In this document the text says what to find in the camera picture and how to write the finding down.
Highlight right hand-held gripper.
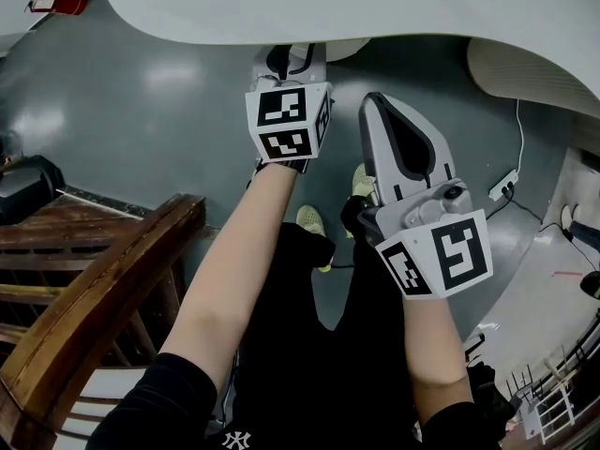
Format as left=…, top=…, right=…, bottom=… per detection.
left=356, top=91, right=494, bottom=302

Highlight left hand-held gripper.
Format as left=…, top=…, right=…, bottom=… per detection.
left=245, top=43, right=335, bottom=164

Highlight white kidney-shaped desk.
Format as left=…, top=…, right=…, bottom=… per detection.
left=101, top=0, right=600, bottom=113

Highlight person's right forearm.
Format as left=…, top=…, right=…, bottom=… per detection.
left=400, top=292, right=471, bottom=434

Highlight person's left forearm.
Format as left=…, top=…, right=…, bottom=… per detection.
left=158, top=159, right=311, bottom=398

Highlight person's pale yellow right shoe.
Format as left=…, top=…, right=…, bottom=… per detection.
left=345, top=162, right=377, bottom=241

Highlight white power strip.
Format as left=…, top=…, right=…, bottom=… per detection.
left=487, top=170, right=520, bottom=202

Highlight person's black trousers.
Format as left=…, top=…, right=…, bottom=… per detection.
left=233, top=194, right=418, bottom=393

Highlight black neon green object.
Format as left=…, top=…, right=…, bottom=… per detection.
left=579, top=270, right=600, bottom=302

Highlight red fire extinguisher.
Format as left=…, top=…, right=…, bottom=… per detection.
left=25, top=0, right=89, bottom=17

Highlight black rounded appliance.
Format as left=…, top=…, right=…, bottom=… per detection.
left=0, top=155, right=65, bottom=227

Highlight white metal rack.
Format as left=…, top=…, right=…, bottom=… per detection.
left=505, top=366, right=578, bottom=443

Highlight dark wooden stair railing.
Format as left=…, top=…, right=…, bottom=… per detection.
left=0, top=193, right=207, bottom=450

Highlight person's black shirt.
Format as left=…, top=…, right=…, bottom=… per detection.
left=85, top=325, right=474, bottom=450

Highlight black wrist strap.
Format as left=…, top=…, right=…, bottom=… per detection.
left=252, top=156, right=311, bottom=175

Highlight black cable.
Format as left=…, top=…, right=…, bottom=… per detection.
left=504, top=188, right=600, bottom=272
left=485, top=189, right=515, bottom=219

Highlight white power cable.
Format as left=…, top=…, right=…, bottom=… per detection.
left=515, top=98, right=526, bottom=173

